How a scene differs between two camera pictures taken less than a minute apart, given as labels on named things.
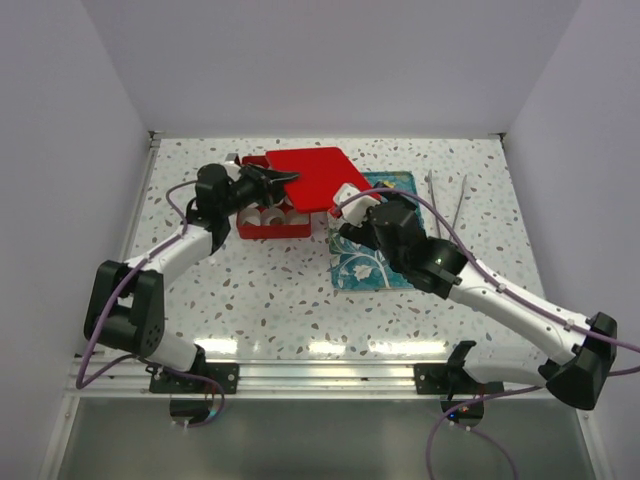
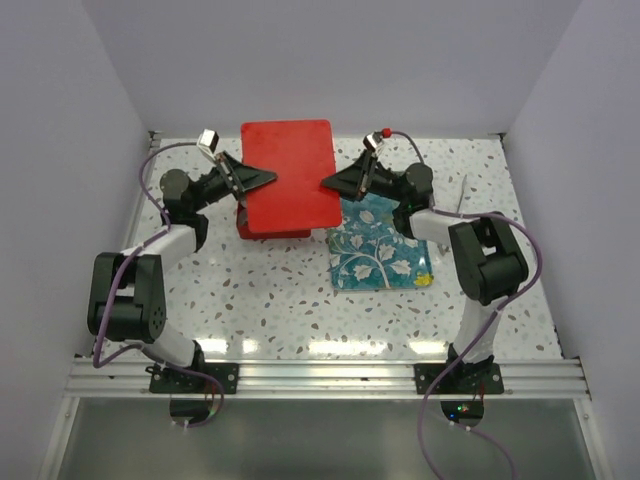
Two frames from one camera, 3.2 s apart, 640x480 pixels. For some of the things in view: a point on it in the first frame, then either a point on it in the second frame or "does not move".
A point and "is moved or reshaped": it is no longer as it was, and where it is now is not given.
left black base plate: x=227 y=374 does not move
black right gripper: x=359 y=234 → x=353 y=180
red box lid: x=319 y=171 is moved or reshaped
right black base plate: x=450 y=379 does not move
